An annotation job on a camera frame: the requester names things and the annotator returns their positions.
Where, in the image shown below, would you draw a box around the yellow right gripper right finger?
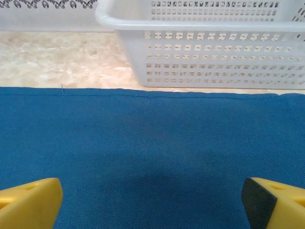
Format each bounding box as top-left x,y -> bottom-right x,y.
241,177 -> 305,229

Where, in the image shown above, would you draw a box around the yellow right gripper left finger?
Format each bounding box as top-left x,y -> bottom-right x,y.
0,177 -> 64,229

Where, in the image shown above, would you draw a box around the blue long pants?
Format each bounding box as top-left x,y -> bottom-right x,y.
0,86 -> 305,229

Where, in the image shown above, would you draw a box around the white perforated plastic basket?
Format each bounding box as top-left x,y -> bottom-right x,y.
94,0 -> 305,90

